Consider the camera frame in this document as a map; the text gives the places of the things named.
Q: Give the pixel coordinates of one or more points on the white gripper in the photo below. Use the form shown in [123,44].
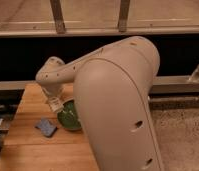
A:
[53,92]

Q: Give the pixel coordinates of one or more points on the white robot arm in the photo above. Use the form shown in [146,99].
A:
[110,90]

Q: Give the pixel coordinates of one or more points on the left metal post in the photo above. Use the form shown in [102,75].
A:
[58,16]

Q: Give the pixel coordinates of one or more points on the metal post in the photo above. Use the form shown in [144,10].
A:
[123,15]
[58,16]

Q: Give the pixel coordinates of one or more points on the right metal post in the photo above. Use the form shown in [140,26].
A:
[123,15]

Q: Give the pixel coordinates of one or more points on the metal railing bar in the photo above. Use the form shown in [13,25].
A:
[101,32]

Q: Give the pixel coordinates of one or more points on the blue sponge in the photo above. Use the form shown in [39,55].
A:
[46,127]

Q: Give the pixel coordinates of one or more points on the white bottle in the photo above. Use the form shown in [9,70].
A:
[55,104]

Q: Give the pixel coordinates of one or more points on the green ceramic bowl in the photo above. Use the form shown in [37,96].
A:
[68,117]

